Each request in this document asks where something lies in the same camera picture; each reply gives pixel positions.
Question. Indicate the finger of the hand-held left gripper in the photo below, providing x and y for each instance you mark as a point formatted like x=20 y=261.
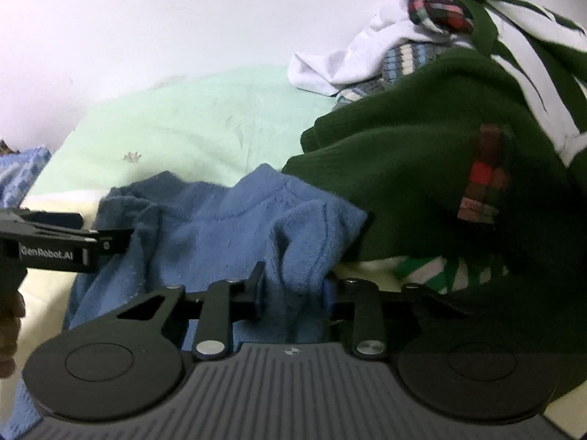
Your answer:
x=46 y=221
x=110 y=240

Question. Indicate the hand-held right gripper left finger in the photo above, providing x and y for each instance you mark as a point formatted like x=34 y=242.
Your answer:
x=259 y=298

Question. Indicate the person's left hand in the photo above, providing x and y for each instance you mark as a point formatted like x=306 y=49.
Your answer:
x=8 y=339

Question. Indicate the white garment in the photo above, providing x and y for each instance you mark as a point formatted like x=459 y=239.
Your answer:
x=367 y=50

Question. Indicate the green white striped sweater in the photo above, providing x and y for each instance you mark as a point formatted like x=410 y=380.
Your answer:
x=403 y=160

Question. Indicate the blue striped knit garment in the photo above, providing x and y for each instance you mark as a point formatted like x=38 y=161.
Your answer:
x=403 y=62

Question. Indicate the pastel printed blanket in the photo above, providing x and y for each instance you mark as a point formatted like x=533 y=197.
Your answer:
x=183 y=114

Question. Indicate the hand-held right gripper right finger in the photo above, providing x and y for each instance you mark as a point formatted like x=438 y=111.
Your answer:
x=327 y=300

